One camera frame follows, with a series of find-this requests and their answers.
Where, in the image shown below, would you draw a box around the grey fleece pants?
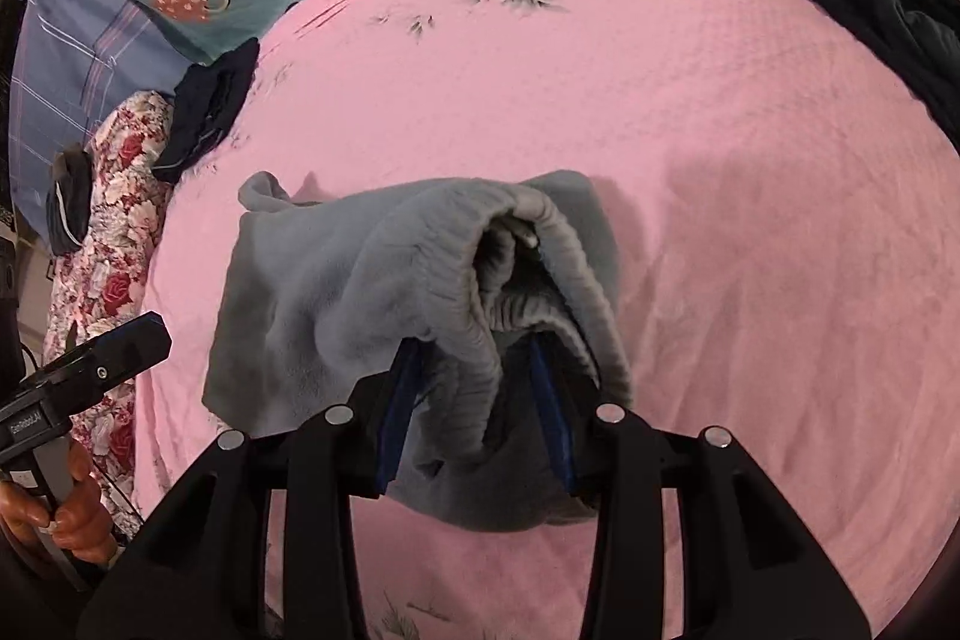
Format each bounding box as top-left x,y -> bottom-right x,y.
202,167 -> 635,532

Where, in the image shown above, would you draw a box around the folded navy garment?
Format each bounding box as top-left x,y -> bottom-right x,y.
154,38 -> 261,185

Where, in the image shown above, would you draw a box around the dark cloth with grey stripe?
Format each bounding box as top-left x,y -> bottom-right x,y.
45,149 -> 95,255

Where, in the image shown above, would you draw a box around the person's left hand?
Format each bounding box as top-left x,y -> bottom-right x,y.
0,441 -> 117,566

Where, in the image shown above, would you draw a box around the red floral quilt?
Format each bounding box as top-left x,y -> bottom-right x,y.
41,89 -> 177,540

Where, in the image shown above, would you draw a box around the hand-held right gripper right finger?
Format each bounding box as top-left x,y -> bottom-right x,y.
525,336 -> 875,640

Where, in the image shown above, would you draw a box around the blue plaid pillow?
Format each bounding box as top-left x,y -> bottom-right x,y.
9,0 -> 207,236

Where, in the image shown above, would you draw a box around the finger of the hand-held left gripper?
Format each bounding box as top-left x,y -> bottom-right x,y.
45,310 -> 173,405

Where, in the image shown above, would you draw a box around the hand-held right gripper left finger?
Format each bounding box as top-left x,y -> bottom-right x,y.
77,340 -> 425,640

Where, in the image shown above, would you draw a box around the pink floral bedsheet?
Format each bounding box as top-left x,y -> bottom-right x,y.
131,0 -> 960,640

